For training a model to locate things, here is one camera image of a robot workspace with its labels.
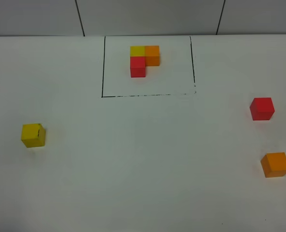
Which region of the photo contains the yellow wooden cube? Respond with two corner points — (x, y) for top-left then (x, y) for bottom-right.
(21, 124), (46, 148)

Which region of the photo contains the template red cube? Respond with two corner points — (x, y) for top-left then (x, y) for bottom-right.
(130, 57), (146, 78)

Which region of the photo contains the template yellow cube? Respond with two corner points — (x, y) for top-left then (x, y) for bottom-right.
(130, 46), (145, 57)

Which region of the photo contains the orange wooden cube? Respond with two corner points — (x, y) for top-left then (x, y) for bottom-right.
(260, 152), (286, 178)

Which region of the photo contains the red wooden cube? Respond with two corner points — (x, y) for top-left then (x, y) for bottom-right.
(250, 98), (275, 121)

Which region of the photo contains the template orange cube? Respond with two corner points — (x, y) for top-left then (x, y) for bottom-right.
(145, 45), (160, 66)

